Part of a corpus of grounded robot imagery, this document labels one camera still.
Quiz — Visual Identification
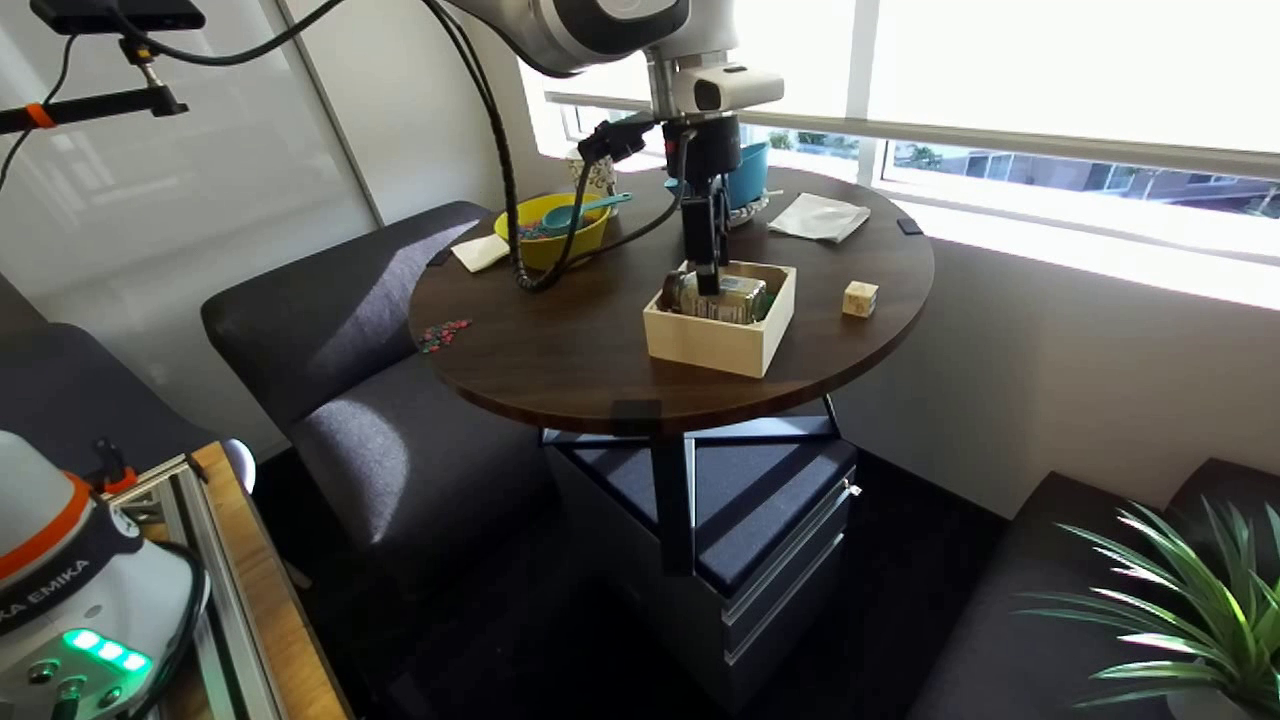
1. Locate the small red blue object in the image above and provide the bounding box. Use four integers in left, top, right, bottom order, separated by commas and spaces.
415, 316, 477, 350

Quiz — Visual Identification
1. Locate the black camera on mount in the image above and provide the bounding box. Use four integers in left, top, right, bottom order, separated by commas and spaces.
28, 0, 210, 40

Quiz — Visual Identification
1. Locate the beige patterned mug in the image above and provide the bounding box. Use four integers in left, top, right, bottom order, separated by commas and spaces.
568, 141, 619, 200

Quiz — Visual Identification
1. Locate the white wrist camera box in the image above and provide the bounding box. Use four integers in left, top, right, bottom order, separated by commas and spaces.
683, 60, 789, 117

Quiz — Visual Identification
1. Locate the dark metal drawer cabinet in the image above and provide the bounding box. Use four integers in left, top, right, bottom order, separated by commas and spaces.
544, 412, 864, 714

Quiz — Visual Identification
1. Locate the black sofa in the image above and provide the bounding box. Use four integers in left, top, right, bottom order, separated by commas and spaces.
910, 454, 1280, 720

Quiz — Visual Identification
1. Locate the green potted plant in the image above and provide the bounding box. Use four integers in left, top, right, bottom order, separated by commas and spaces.
1020, 491, 1280, 720

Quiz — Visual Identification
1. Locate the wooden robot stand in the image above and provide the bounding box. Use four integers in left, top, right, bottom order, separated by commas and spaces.
99, 438, 351, 720

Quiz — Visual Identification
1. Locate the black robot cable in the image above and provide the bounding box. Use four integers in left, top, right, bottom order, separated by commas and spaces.
420, 0, 688, 297

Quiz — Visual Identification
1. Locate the jar with beige label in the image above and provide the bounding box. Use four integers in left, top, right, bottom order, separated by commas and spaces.
659, 263, 779, 326

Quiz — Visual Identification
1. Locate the blue bowl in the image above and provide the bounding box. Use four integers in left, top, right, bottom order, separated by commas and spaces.
659, 137, 776, 217

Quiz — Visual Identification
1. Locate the white patterned bowl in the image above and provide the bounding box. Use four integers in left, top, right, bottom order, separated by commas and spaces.
716, 192, 776, 237

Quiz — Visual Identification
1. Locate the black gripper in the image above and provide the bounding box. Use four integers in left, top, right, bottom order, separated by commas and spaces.
665, 112, 745, 300

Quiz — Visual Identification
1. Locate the yellow bowl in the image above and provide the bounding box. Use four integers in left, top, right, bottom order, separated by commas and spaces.
492, 189, 619, 276

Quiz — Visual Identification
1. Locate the white folded napkin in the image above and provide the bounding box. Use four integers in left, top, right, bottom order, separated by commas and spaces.
449, 233, 517, 279

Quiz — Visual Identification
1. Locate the white orange robot base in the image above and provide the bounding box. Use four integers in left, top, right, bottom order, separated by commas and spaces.
0, 427, 199, 720

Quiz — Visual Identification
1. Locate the black table leg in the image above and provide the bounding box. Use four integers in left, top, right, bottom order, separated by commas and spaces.
537, 386, 853, 579

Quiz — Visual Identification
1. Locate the white round knob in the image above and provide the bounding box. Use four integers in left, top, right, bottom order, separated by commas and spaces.
216, 437, 262, 495

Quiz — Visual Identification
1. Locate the grey folded cloth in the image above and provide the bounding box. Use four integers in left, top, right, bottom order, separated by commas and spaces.
765, 189, 875, 249

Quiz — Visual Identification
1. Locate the dark grey armchair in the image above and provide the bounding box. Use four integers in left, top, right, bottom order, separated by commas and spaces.
198, 197, 566, 630

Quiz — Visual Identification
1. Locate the cream wooden box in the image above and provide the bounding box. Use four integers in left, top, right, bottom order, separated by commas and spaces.
641, 252, 800, 385

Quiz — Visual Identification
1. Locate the blue plastic scoop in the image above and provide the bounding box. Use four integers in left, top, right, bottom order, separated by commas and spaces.
522, 189, 631, 242

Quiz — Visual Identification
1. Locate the small wooden cube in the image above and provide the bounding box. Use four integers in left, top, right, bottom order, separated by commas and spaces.
842, 276, 886, 324

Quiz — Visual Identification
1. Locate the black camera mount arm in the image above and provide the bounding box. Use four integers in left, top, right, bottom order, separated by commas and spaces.
0, 26, 191, 141

